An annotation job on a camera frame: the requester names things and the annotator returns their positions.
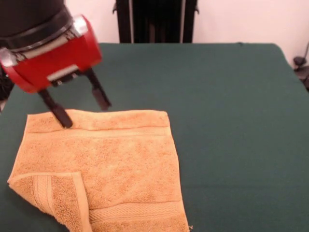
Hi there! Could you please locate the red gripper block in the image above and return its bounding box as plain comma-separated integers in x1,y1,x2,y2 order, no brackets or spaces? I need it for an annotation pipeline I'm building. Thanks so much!
0,14,112,129

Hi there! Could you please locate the orange terry towel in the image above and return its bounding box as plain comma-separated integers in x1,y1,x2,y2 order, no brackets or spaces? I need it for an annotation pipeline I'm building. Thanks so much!
6,109,193,232

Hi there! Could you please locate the black equipment pile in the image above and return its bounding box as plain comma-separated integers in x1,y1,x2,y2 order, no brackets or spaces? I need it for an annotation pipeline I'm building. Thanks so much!
0,70,14,101

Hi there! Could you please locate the dark green tablecloth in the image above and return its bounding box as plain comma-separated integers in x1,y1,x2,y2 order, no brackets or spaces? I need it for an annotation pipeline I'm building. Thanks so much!
0,42,309,232

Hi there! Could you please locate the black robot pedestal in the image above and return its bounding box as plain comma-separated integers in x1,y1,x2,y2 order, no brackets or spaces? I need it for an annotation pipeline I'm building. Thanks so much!
112,0,200,44

